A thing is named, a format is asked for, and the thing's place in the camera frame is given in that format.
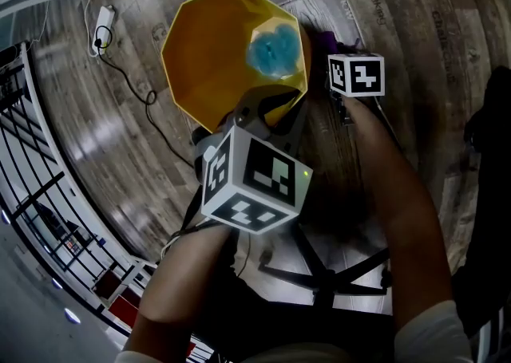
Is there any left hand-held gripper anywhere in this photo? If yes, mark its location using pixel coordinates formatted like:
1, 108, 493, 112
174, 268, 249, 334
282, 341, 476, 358
193, 85, 313, 235

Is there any black power cable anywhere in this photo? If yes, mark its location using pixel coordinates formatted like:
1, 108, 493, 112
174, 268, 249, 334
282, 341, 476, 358
95, 26, 196, 169

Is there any dark red box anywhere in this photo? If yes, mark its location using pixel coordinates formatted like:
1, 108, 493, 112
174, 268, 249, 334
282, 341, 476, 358
93, 273, 121, 301

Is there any red board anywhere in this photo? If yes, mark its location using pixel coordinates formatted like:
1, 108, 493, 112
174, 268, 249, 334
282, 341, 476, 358
109, 295, 139, 325

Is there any person's white shirt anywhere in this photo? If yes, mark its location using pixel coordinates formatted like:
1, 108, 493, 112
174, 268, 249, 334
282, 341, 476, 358
115, 299, 474, 363

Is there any thin white cable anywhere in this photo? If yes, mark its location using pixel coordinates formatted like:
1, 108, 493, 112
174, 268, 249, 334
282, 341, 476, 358
27, 2, 51, 45

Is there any white power strip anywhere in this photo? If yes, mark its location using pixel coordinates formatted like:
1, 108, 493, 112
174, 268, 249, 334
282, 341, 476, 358
92, 5, 116, 56

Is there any person's right leg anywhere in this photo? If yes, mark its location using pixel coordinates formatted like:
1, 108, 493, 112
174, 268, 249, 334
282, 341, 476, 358
453, 65, 511, 334

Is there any person's left forearm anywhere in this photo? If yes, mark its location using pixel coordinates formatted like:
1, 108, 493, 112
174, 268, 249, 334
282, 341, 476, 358
125, 225, 232, 354

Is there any black wrist band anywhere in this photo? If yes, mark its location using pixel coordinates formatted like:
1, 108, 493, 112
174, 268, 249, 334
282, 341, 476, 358
161, 219, 224, 258

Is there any black metal railing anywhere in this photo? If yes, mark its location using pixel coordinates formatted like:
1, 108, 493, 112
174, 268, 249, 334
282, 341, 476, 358
0, 44, 156, 334

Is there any blue crumpled wad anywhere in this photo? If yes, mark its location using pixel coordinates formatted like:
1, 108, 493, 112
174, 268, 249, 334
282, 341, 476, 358
246, 24, 301, 77

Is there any yellow plastic bucket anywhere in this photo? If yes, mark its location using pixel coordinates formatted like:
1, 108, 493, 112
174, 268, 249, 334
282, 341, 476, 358
160, 0, 309, 134

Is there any person's black right shoe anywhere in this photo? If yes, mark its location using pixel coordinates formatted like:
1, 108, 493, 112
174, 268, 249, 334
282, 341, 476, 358
465, 65, 511, 151

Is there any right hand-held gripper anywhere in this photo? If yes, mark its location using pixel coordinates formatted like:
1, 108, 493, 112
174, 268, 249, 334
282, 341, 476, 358
327, 53, 386, 127

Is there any person's right forearm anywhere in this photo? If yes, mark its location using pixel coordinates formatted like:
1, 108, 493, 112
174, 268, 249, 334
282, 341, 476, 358
345, 96, 454, 330

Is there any purple cloth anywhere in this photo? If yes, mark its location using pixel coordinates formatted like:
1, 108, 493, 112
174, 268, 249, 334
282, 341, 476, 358
315, 30, 360, 55

